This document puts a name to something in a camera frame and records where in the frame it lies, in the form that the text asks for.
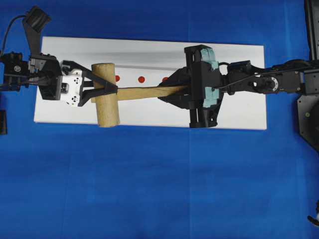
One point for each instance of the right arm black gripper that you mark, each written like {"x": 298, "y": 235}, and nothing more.
{"x": 191, "y": 98}

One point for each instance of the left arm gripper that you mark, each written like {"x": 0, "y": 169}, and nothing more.
{"x": 64, "y": 82}

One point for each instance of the wooden mallet hammer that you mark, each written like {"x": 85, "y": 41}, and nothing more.
{"x": 107, "y": 104}

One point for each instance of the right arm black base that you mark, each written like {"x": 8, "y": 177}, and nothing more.
{"x": 308, "y": 102}

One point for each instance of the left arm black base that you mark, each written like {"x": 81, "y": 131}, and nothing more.
{"x": 3, "y": 122}

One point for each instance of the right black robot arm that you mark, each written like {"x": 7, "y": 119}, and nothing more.
{"x": 244, "y": 77}

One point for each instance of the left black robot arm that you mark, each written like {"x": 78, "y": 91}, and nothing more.
{"x": 16, "y": 72}

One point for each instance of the middle red dot mark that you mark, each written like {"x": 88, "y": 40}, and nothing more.
{"x": 141, "y": 79}

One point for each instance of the small white raised block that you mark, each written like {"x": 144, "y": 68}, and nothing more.
{"x": 129, "y": 76}

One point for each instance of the large white foam board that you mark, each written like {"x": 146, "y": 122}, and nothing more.
{"x": 243, "y": 110}

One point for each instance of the black clip bottom right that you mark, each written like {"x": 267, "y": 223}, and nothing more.
{"x": 315, "y": 220}

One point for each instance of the right wrist camera teal foam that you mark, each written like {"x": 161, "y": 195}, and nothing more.
{"x": 211, "y": 93}

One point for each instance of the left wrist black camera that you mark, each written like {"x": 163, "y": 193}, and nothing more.
{"x": 33, "y": 23}

